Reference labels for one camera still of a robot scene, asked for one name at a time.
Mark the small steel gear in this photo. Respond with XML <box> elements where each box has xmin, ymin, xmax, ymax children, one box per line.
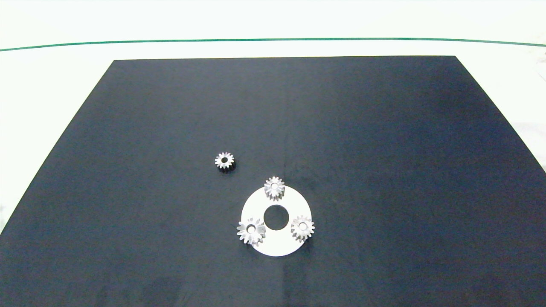
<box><xmin>215</xmin><ymin>152</ymin><xmax>236</xmax><ymax>172</ymax></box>
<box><xmin>291</xmin><ymin>215</ymin><xmax>316</xmax><ymax>243</ymax></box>
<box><xmin>264</xmin><ymin>176</ymin><xmax>286</xmax><ymax>202</ymax></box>

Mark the large steel gear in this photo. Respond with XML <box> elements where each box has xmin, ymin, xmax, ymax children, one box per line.
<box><xmin>237</xmin><ymin>217</ymin><xmax>267</xmax><ymax>246</ymax></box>

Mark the round white plate with pins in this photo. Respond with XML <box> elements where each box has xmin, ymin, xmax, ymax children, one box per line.
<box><xmin>241</xmin><ymin>185</ymin><xmax>313</xmax><ymax>257</ymax></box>

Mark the dark rectangular mat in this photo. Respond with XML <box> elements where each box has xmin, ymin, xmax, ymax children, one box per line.
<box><xmin>0</xmin><ymin>56</ymin><xmax>546</xmax><ymax>307</ymax></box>

